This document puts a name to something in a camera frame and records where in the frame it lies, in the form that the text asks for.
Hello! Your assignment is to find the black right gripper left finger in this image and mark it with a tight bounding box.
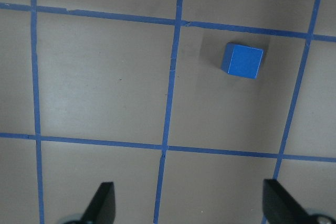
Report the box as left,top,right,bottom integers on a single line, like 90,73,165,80
80,182,116,223

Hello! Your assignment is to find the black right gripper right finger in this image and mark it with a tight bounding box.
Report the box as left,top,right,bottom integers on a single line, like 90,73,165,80
262,179,312,224

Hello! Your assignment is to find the blue wooden block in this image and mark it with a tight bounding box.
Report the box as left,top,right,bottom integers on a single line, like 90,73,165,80
220,42,264,79

